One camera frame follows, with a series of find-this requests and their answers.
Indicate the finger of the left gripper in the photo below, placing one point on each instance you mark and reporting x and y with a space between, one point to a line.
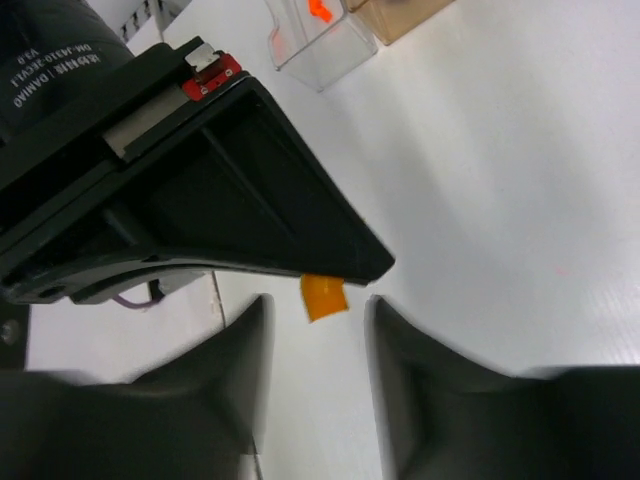
91 206

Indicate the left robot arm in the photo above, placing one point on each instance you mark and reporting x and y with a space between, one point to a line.
38 34

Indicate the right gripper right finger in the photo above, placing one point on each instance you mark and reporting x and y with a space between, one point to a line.
441 415

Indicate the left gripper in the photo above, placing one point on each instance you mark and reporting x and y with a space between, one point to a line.
130 132

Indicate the small orange lego piece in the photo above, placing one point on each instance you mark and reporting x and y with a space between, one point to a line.
318 9

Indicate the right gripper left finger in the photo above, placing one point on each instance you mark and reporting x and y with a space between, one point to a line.
193 417

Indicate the orange round lego piece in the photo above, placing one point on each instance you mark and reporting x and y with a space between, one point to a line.
323 296

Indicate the clear container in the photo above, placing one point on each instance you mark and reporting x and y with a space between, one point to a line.
316 53

